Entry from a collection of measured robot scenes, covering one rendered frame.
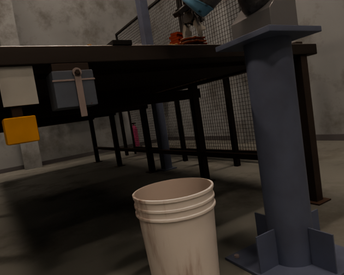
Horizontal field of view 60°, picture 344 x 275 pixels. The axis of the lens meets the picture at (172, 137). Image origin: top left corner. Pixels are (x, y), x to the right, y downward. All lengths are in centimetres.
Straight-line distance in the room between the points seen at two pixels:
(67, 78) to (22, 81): 13
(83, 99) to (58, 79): 10
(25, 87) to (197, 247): 76
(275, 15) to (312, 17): 324
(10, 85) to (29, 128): 14
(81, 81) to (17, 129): 25
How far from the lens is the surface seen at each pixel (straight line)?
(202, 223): 104
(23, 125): 101
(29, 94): 104
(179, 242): 104
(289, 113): 114
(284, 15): 119
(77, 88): 104
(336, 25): 420
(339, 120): 420
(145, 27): 358
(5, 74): 105
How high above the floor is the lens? 64
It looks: 5 degrees down
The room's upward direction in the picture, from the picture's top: 9 degrees counter-clockwise
